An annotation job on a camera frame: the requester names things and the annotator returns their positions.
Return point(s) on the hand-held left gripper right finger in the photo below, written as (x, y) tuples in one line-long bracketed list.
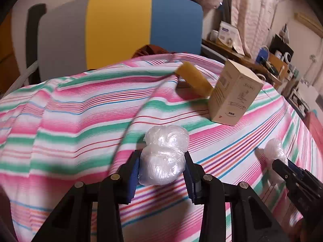
[(191, 181)]

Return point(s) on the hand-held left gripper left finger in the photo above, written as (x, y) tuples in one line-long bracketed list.
[(133, 179)]

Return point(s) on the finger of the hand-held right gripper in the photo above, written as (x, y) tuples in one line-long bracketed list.
[(295, 169), (282, 170)]

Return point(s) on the clear plastic wrap ball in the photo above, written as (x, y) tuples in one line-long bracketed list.
[(273, 151), (161, 161)]

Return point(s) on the pink cloth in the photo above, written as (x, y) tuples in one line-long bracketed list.
[(315, 131)]

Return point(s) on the striped bedsheet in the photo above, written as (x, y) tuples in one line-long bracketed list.
[(75, 131)]

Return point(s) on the beige cardboard box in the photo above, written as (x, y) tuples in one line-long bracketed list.
[(234, 93)]

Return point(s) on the tan sponge block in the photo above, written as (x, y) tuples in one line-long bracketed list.
[(194, 78)]

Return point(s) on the wooden desk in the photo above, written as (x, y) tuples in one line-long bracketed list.
[(247, 60)]

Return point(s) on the blue jug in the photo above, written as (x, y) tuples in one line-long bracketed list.
[(262, 55)]

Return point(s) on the black box appliance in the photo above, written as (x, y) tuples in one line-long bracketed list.
[(280, 44)]

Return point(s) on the red brown cloth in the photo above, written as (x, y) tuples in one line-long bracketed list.
[(149, 51)]

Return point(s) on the white blue printed box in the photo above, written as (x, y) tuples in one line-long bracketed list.
[(228, 33)]

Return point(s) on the white cup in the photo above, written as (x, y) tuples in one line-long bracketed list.
[(214, 34)]

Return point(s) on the grey yellow blue foam panel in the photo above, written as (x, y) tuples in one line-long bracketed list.
[(113, 30)]

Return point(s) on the pale patterned curtain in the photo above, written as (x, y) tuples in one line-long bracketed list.
[(252, 12)]

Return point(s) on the wooden wardrobe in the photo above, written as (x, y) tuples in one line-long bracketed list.
[(7, 55)]

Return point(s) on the black upright bar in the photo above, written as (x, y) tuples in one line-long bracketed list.
[(32, 30)]

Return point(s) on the white bed rail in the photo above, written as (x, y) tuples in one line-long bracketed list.
[(22, 77)]

